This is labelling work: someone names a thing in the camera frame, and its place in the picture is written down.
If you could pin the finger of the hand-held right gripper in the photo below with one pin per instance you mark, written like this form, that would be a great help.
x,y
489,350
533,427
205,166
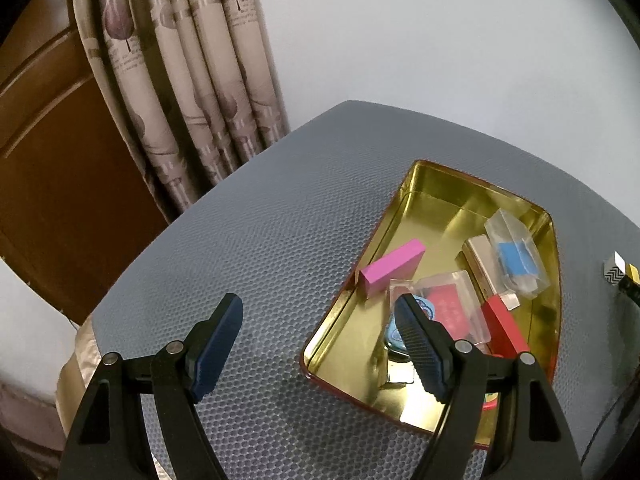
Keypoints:
x,y
631,294

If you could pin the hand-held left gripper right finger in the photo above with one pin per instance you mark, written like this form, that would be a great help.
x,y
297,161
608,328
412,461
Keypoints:
x,y
421,355

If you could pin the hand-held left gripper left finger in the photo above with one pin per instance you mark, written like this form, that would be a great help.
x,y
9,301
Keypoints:
x,y
217,350

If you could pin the yellow cube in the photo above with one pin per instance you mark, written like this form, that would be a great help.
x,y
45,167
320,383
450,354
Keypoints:
x,y
634,275

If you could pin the round blue tin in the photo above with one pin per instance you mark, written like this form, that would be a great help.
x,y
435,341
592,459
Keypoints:
x,y
395,340

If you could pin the white zebra striped cube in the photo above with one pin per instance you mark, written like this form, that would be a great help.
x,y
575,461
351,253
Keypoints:
x,y
614,267

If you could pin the clear case with red card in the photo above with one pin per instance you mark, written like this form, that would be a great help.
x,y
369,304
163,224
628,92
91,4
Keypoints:
x,y
455,310

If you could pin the round red tin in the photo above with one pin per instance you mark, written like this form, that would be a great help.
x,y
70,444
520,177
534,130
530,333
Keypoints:
x,y
490,399

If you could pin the red block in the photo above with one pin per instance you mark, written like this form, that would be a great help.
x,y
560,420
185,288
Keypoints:
x,y
505,325

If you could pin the pink block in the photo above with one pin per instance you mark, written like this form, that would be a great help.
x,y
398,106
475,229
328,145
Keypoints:
x,y
390,265

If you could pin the clear box with blue card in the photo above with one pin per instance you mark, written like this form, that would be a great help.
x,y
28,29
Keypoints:
x,y
515,260

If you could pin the red tin box gold interior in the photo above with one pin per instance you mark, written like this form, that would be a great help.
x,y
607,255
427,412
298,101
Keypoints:
x,y
440,210

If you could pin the beige satin cloth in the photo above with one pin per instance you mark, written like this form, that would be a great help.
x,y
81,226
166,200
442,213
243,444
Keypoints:
x,y
75,360

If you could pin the brown wooden door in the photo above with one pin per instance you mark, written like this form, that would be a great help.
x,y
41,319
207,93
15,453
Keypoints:
x,y
65,160

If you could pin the beige patterned curtain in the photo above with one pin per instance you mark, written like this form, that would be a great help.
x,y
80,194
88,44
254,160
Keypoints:
x,y
190,70

